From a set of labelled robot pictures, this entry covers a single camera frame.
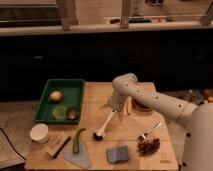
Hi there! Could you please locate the orange round fruit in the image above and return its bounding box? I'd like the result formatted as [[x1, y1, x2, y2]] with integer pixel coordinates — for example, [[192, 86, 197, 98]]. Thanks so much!
[[50, 91, 63, 102]]

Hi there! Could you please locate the white-handled black dish brush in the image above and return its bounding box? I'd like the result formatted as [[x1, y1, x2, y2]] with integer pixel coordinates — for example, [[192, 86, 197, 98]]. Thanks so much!
[[93, 110, 116, 141]]

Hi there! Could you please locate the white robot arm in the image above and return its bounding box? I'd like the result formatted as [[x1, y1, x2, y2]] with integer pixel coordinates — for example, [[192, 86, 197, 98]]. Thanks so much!
[[107, 73, 213, 171]]

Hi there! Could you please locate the white paper cup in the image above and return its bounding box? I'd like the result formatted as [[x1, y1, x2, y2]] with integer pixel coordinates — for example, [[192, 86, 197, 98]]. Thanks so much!
[[30, 123, 49, 144]]

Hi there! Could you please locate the green chili pepper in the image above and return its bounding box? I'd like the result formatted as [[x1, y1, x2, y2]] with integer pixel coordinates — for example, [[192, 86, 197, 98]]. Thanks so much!
[[72, 128, 86, 154]]

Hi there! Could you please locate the blue grey sponge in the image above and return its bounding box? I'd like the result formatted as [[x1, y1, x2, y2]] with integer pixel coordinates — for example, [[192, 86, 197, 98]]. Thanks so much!
[[106, 146, 129, 163]]

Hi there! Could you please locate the black cable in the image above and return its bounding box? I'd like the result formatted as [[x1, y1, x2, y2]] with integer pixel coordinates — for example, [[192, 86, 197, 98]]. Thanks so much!
[[0, 127, 27, 162]]

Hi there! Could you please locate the yellow banana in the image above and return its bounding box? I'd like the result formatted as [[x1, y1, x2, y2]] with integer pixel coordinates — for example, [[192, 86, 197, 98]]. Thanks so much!
[[126, 97, 132, 115]]

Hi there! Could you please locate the grey cloth piece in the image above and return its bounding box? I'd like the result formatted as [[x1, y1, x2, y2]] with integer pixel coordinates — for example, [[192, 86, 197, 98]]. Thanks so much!
[[64, 141, 91, 169]]

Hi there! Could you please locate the brown grape bunch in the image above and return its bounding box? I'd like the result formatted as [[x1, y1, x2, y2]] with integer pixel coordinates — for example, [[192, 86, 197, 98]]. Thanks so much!
[[137, 138, 160, 156]]

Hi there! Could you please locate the green lime slice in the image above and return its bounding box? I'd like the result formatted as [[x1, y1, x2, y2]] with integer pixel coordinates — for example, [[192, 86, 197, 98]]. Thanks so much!
[[52, 105, 67, 120]]

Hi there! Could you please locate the green plastic tray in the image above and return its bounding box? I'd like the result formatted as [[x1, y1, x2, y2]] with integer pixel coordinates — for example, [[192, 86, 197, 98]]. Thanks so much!
[[34, 79, 85, 124]]

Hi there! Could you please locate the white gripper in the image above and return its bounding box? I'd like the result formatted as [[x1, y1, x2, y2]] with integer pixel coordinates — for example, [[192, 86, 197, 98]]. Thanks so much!
[[107, 92, 125, 112]]

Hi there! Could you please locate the wooden scrub brush block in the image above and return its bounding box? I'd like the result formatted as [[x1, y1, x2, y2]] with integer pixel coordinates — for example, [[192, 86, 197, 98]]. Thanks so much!
[[46, 132, 71, 158]]

